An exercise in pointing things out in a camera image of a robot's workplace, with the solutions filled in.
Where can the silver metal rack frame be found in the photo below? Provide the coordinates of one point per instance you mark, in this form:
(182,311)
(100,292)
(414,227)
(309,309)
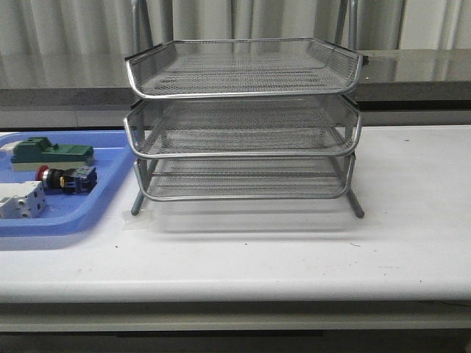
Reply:
(141,28)

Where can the white circuit breaker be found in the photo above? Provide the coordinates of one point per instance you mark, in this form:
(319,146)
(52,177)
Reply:
(22,200)

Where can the green and beige electrical module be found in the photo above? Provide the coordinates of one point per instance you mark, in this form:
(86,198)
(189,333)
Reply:
(32,153)

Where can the red emergency stop push button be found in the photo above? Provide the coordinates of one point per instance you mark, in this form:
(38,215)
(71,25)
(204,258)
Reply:
(72,181)

